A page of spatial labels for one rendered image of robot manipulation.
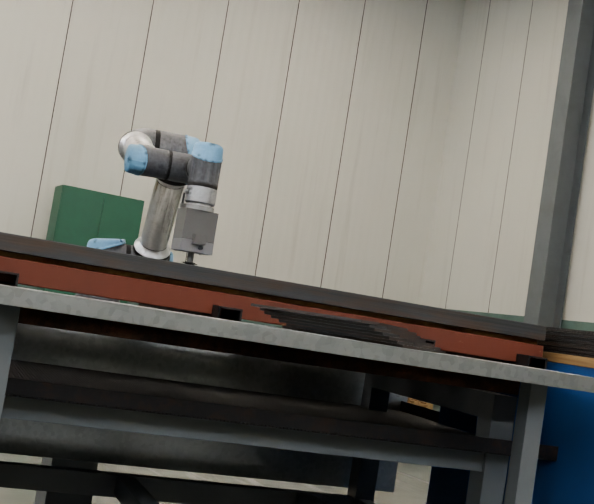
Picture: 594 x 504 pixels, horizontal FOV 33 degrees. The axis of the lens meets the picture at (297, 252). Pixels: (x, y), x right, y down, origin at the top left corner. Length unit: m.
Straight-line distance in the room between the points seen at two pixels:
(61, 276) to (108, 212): 10.05
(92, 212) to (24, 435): 9.27
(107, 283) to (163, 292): 0.11
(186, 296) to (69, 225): 9.91
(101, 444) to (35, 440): 0.18
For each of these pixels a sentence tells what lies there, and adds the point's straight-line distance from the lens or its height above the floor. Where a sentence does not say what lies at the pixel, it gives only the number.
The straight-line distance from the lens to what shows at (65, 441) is 2.82.
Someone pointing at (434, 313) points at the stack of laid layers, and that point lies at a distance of 2.24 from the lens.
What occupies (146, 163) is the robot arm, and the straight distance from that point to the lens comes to 2.48.
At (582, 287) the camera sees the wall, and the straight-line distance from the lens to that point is 11.86.
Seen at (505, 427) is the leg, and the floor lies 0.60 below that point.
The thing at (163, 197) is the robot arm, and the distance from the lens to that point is 2.96.
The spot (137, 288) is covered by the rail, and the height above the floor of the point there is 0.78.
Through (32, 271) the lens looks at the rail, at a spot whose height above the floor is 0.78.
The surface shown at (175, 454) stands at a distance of 2.88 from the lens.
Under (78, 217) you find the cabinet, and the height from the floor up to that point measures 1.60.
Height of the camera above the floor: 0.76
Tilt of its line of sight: 4 degrees up
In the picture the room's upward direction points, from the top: 9 degrees clockwise
